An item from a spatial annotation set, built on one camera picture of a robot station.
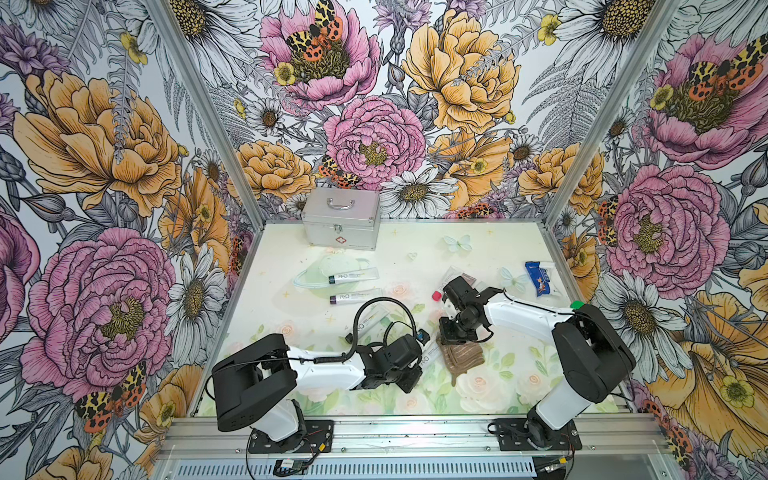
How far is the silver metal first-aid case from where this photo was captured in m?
1.06

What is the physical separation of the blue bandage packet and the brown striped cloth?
1.04 ft

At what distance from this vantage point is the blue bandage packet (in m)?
1.01

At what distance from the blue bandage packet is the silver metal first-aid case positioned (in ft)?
1.85

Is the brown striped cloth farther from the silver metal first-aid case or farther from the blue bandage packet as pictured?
the silver metal first-aid case

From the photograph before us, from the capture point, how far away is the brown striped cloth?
33.4 inches

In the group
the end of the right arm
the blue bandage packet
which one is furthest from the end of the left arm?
the blue bandage packet

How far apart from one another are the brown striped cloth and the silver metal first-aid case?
0.46 m
